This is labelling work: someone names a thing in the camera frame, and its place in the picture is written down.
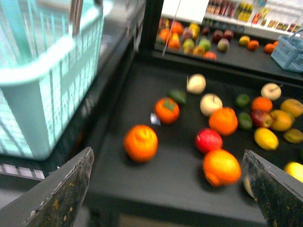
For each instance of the red yellow apple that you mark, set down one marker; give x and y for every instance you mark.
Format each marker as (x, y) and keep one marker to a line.
(261, 119)

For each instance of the black shelf upright post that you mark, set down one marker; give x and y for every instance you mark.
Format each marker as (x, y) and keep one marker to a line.
(152, 14)

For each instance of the green lime upper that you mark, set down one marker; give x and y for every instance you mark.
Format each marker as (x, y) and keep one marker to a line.
(242, 101)

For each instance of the white price tag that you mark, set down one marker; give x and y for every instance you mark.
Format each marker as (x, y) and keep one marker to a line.
(154, 119)

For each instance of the brown kiwi lower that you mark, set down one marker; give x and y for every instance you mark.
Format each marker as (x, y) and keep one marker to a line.
(293, 136)

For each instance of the golden orange apple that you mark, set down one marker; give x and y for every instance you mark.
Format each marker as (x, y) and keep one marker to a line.
(282, 121)
(293, 107)

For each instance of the green lime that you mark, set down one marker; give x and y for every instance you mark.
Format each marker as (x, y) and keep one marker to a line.
(244, 121)
(242, 101)

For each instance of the dark green avocado left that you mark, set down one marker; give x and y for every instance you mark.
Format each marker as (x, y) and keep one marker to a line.
(179, 96)

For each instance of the sauce bottles on shelf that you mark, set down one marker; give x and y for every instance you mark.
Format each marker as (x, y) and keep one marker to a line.
(240, 10)

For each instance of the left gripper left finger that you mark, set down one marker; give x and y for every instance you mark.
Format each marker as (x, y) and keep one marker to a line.
(55, 201)

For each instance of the golden orange apple lower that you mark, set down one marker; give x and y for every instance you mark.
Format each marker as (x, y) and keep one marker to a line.
(282, 121)

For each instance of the small tangerine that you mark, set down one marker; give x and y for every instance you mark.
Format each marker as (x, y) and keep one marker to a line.
(262, 103)

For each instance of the round orange centre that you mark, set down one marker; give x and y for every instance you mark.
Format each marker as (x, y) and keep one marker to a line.
(224, 121)

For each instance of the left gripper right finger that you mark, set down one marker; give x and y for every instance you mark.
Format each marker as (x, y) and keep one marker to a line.
(279, 195)

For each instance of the orange persimmon green calyx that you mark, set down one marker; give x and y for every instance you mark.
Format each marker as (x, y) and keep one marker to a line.
(167, 110)

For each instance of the golden orange apple upper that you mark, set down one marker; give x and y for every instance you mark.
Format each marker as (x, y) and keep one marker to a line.
(293, 107)

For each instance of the knobbed orange front centre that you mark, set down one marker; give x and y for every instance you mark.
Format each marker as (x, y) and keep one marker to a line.
(221, 168)

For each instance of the yellow lemon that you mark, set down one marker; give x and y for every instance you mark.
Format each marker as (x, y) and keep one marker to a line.
(295, 169)
(266, 139)

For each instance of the light blue shopping basket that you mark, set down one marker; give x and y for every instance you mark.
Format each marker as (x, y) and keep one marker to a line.
(49, 51)

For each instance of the back shelf fruit pile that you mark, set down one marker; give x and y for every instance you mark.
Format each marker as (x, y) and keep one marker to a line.
(203, 40)

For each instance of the white pear right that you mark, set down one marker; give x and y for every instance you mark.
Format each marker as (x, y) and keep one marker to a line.
(271, 91)

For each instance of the large orange front left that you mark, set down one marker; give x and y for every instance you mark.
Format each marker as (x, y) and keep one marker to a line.
(141, 143)

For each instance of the dark red apple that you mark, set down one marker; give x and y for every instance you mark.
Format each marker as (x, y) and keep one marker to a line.
(208, 140)

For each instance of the white pear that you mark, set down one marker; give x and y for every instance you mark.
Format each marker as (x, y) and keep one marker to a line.
(210, 103)
(271, 91)
(196, 84)

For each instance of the small blue basket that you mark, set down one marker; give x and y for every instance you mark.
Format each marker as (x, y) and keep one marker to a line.
(288, 53)

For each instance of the green lime lower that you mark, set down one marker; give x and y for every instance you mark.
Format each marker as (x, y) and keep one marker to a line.
(244, 121)

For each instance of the white pear left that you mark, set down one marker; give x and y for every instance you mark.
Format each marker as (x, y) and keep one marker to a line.
(196, 84)

